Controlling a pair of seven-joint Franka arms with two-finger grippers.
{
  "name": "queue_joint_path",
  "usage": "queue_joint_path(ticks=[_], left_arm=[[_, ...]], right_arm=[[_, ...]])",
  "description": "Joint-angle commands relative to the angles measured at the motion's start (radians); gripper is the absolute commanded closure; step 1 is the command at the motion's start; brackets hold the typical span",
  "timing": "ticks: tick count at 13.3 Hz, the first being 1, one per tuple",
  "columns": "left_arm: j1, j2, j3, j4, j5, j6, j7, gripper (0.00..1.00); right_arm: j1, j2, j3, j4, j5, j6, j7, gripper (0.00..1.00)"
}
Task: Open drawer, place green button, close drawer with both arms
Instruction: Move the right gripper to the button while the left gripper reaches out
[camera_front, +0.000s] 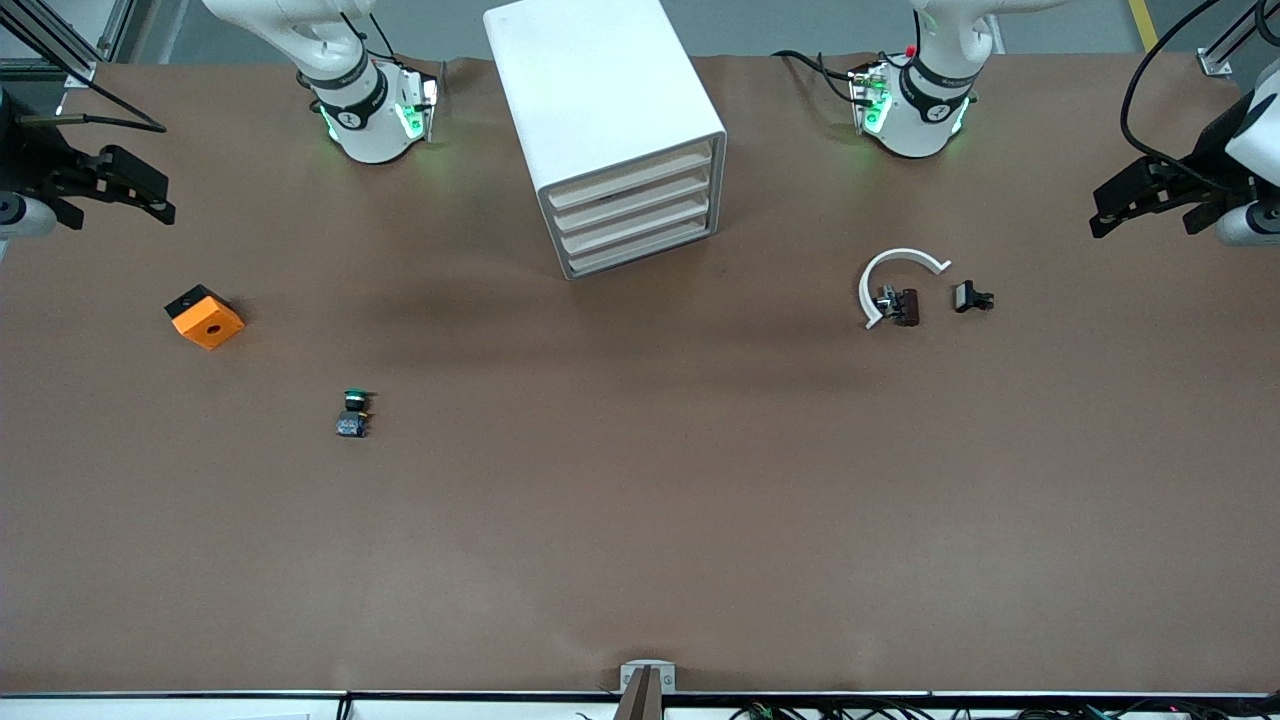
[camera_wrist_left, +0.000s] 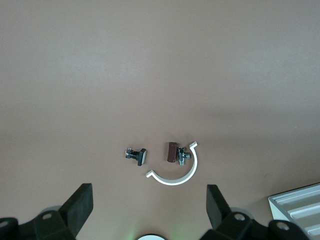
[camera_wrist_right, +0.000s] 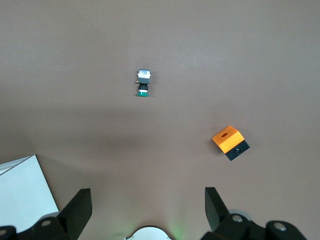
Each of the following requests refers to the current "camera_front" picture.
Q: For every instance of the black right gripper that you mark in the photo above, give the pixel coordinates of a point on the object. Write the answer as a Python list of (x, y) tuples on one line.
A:
[(27, 162)]

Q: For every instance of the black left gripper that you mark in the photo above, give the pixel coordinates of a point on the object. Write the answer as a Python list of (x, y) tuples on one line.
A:
[(1203, 167)]

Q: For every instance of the green push button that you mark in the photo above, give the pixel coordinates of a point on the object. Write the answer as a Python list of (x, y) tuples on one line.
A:
[(353, 412)]

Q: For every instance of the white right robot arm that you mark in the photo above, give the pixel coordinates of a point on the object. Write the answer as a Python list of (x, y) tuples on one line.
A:
[(365, 120)]

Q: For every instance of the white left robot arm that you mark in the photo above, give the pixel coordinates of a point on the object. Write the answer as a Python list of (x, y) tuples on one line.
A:
[(925, 125)]

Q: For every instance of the orange box with hole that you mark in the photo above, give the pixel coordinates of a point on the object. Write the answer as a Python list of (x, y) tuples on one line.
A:
[(206, 320)]

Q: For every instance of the small black clip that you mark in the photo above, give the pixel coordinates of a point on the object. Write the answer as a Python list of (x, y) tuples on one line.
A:
[(970, 297)]

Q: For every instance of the white curved plastic arc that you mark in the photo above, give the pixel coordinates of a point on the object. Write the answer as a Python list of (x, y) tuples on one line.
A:
[(890, 260)]

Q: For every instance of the small brown component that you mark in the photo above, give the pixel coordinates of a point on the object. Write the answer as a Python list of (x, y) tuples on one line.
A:
[(905, 306)]

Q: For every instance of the brown table mat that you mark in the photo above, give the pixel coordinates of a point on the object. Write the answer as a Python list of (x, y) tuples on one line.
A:
[(640, 500)]

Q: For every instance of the aluminium frame post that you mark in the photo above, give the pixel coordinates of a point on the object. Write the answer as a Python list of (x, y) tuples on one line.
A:
[(1225, 50), (70, 45)]

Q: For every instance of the white table edge rail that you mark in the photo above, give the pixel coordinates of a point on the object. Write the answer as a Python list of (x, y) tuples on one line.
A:
[(200, 708)]

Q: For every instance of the grey metal bracket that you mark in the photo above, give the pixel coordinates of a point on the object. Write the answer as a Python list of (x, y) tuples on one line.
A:
[(647, 685)]

